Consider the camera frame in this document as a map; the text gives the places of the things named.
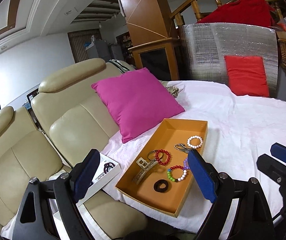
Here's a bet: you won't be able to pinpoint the multicolour bead bracelet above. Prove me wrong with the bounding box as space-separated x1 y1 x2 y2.
167 164 189 183

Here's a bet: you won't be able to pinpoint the red bead bracelet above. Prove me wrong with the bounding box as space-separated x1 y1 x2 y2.
154 148 172 166

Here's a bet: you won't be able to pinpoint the cream hair claw clip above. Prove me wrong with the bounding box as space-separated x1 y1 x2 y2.
133 157 158 185

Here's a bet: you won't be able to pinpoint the white pink bedspread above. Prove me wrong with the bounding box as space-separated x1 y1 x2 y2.
0 80 286 240

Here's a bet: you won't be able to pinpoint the white box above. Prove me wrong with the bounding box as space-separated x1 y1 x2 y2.
76 153 121 207

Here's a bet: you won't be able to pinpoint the red pillow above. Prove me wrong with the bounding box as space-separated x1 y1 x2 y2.
224 55 270 98

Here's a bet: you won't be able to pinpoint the black scrunchie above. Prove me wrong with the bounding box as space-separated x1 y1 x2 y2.
153 179 169 193

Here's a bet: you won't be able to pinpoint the metal key clasp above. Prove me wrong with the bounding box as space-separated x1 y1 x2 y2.
174 144 191 154

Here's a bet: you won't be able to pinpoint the orange cardboard tray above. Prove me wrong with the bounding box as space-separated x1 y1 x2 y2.
115 119 208 217

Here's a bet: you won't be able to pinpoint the beige leather sofa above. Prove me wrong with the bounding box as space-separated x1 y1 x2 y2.
0 57 149 240

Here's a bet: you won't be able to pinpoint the silver insulated foil panel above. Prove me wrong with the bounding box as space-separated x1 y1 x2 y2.
177 23 279 97

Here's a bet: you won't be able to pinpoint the red cloth on railing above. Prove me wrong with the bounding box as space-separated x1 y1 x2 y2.
197 0 275 28

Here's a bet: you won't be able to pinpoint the magenta pillow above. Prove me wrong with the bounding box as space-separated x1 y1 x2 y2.
91 68 185 144

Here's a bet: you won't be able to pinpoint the brown wooden cabinet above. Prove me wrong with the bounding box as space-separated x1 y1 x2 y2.
119 0 179 80

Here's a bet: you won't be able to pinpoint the black hair ties in box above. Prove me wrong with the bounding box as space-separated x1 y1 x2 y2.
103 162 116 174

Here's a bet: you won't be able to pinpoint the white bead bracelet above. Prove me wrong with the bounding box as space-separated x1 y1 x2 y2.
186 135 204 150

